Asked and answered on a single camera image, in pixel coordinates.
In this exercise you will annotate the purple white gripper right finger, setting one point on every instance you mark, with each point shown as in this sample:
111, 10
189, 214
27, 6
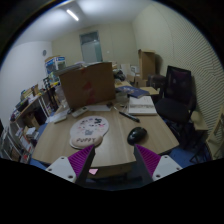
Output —
152, 166

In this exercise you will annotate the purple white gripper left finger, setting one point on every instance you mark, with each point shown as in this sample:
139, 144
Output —
74, 168

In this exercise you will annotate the black computer mouse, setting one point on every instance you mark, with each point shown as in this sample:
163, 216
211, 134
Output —
136, 135

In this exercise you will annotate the pink puppy mouse pad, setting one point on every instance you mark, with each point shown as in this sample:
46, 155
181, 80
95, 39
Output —
88, 131

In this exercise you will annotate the black pen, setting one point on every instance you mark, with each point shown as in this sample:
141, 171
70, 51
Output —
129, 116

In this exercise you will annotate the white remote control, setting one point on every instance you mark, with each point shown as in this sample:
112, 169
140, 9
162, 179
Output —
79, 112

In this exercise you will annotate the white open book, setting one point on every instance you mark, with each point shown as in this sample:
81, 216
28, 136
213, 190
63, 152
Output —
141, 106

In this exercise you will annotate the wooden shelf unit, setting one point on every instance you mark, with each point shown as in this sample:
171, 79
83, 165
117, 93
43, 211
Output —
17, 141

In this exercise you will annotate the white paper sheet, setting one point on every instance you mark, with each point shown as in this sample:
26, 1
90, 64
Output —
98, 108

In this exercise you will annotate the black office chair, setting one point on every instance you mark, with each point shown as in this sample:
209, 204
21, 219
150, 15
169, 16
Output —
179, 100

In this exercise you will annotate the blue book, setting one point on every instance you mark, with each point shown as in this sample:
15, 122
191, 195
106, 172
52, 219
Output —
132, 91

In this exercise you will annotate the large brown cardboard box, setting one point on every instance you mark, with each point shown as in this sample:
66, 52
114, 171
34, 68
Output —
88, 85

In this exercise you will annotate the blue white product box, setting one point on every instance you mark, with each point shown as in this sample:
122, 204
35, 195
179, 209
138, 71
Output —
55, 63

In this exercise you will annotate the tall cardboard box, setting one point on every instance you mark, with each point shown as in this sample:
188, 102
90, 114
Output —
146, 63

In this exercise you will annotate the frosted glass door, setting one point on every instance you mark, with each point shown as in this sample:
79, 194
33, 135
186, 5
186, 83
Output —
91, 48

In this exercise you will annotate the ceiling light strip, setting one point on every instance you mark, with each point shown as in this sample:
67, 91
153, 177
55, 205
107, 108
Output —
72, 15

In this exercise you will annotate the round wall clock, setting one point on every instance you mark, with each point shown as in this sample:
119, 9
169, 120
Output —
44, 52

